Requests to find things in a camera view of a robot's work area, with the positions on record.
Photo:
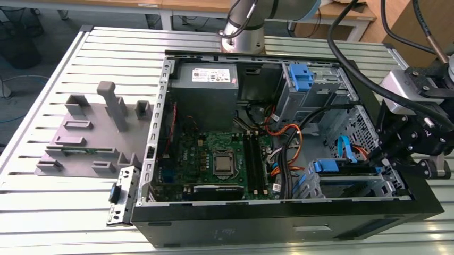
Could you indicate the hard disk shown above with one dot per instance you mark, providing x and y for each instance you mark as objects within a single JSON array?
[{"x": 327, "y": 166}]

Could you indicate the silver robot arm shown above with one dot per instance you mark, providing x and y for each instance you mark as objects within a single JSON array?
[{"x": 245, "y": 37}]

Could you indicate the silver disk bay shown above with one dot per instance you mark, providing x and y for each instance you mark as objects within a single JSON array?
[{"x": 354, "y": 179}]

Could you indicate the silver drive cage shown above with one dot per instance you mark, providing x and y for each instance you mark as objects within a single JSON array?
[{"x": 319, "y": 98}]

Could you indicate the blue drive latch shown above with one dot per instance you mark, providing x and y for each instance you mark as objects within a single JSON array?
[{"x": 301, "y": 77}]

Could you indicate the black RAM slot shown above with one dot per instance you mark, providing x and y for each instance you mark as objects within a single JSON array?
[
  {"x": 249, "y": 164},
  {"x": 261, "y": 164}
]

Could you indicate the wooden cabinet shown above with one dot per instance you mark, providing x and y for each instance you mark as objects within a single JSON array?
[{"x": 401, "y": 16}]

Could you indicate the CPU socket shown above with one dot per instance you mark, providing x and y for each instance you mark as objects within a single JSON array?
[{"x": 225, "y": 152}]

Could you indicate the silver CPU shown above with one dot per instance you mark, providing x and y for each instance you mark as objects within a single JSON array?
[{"x": 222, "y": 162}]

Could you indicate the black open PC case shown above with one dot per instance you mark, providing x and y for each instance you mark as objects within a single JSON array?
[{"x": 249, "y": 225}]

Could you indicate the black graphics card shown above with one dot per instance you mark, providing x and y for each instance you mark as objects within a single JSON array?
[{"x": 217, "y": 191}]

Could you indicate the grey power supply unit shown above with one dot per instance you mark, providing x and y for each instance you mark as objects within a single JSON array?
[{"x": 202, "y": 106}]

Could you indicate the green motherboard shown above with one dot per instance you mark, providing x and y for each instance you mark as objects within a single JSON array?
[{"x": 191, "y": 148}]

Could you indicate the blue VGA connector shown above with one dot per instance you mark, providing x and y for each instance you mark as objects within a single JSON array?
[{"x": 114, "y": 192}]

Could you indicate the grey parts rack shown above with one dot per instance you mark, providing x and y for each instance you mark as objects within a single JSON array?
[{"x": 99, "y": 132}]

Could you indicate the green RAM stick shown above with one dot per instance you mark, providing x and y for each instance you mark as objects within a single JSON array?
[{"x": 88, "y": 151}]

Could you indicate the black waste bin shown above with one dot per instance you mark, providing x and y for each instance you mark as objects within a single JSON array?
[{"x": 19, "y": 55}]

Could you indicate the wooden desk white frame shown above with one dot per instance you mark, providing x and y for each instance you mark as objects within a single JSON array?
[
  {"x": 177, "y": 4},
  {"x": 106, "y": 2}
]

